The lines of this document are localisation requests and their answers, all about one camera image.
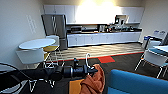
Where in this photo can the white clothes hanger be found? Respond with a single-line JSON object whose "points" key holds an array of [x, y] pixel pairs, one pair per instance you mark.
{"points": [[88, 60]]}

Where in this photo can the round white table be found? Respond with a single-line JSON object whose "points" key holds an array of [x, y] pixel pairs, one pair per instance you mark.
{"points": [[36, 43]]}

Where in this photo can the white wall panel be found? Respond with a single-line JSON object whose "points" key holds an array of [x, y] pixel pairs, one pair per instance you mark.
{"points": [[30, 23]]}

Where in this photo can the dark coffee machine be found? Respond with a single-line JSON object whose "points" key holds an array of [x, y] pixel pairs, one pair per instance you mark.
{"points": [[119, 20]]}

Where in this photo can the white shell chair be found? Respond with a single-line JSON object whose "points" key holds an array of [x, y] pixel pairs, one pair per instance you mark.
{"points": [[53, 39]]}

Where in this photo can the dark microwave oven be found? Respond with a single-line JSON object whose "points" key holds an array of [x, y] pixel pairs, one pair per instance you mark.
{"points": [[76, 29]]}

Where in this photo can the steel refrigerator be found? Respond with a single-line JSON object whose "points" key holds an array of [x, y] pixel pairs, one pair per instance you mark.
{"points": [[53, 28]]}

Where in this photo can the orange hoodie white lettering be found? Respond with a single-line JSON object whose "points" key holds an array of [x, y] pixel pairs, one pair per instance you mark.
{"points": [[93, 81]]}

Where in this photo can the white kitchen counter unit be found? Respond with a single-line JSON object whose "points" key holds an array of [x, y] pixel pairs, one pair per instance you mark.
{"points": [[100, 38]]}

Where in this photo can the blue sofa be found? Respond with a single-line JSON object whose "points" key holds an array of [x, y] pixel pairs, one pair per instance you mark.
{"points": [[136, 83]]}

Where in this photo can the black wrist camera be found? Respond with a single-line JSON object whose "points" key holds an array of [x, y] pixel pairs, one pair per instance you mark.
{"points": [[76, 62]]}

